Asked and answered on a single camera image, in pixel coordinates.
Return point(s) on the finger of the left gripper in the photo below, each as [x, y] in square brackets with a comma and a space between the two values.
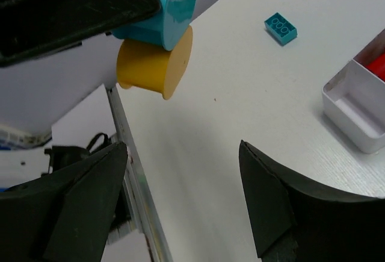
[35, 28]

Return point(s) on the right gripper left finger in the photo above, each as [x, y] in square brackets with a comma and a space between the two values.
[66, 215]

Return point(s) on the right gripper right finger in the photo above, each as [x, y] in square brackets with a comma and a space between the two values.
[295, 218]

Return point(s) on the yellow butterfly lego piece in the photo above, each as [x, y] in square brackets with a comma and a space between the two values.
[151, 67]

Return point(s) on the teal printed lego piece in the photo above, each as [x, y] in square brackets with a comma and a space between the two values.
[165, 28]

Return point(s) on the red round lego piece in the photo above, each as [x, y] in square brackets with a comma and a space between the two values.
[377, 67]

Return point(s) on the left white divided container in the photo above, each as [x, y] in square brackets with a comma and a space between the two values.
[354, 99]

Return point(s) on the teal lego brick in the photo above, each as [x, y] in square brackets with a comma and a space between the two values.
[281, 29]

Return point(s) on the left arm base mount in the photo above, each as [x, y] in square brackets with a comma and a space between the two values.
[63, 156]

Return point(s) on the aluminium rail frame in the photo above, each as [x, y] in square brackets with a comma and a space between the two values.
[136, 194]

